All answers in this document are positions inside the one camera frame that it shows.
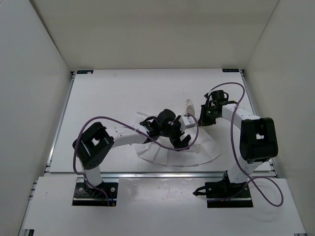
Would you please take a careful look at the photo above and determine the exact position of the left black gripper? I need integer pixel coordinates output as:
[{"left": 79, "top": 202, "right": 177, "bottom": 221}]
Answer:
[{"left": 161, "top": 114, "right": 191, "bottom": 150}]

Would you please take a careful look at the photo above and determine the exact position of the white pleated skirt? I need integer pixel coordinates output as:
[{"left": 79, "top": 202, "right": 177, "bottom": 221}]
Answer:
[{"left": 134, "top": 127, "right": 221, "bottom": 167}]

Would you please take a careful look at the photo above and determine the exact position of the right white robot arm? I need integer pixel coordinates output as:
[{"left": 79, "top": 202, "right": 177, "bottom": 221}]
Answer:
[{"left": 198, "top": 90, "right": 278, "bottom": 197}]

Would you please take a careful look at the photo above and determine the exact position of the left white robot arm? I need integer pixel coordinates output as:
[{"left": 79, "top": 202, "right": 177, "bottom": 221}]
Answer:
[{"left": 72, "top": 109, "right": 196, "bottom": 196}]

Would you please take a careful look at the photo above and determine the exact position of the right blue corner label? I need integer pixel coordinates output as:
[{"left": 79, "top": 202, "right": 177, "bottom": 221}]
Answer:
[{"left": 222, "top": 68, "right": 240, "bottom": 73}]

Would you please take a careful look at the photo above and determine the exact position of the blue corner label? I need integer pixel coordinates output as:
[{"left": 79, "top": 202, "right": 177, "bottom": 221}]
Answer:
[
  {"left": 222, "top": 68, "right": 240, "bottom": 73},
  {"left": 76, "top": 70, "right": 94, "bottom": 74}
]

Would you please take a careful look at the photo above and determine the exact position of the left blue corner label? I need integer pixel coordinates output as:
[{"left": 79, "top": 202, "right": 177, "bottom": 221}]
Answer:
[{"left": 76, "top": 70, "right": 94, "bottom": 74}]

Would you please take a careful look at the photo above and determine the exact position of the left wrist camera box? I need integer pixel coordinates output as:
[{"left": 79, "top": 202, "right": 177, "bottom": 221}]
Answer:
[{"left": 179, "top": 116, "right": 195, "bottom": 131}]

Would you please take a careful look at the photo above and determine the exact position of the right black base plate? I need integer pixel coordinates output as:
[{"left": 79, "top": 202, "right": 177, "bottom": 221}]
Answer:
[{"left": 193, "top": 179, "right": 253, "bottom": 208}]

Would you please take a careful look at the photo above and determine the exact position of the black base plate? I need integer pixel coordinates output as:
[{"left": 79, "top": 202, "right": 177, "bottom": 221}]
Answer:
[
  {"left": 72, "top": 178, "right": 119, "bottom": 207},
  {"left": 193, "top": 179, "right": 253, "bottom": 208}
]

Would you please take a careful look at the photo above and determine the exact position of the aluminium front rail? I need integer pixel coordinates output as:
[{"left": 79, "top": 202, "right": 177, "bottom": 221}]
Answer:
[{"left": 101, "top": 172, "right": 224, "bottom": 178}]

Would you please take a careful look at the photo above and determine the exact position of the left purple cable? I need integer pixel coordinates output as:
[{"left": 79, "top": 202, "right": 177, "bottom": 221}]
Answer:
[{"left": 73, "top": 116, "right": 199, "bottom": 206}]

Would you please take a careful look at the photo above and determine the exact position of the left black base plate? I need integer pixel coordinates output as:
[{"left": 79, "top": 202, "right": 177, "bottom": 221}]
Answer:
[{"left": 72, "top": 178, "right": 119, "bottom": 207}]

